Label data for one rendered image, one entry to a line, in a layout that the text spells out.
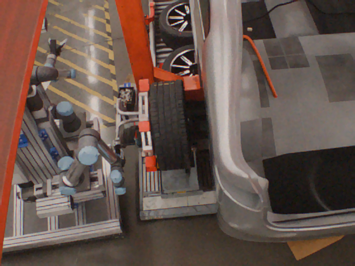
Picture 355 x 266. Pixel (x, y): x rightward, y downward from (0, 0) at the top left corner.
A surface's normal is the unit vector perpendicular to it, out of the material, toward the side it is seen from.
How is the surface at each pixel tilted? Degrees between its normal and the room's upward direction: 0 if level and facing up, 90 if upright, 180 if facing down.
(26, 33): 0
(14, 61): 0
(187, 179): 0
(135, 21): 90
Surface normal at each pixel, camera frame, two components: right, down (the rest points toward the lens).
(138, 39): 0.06, 0.81
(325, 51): -0.10, -0.66
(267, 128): -0.07, -0.23
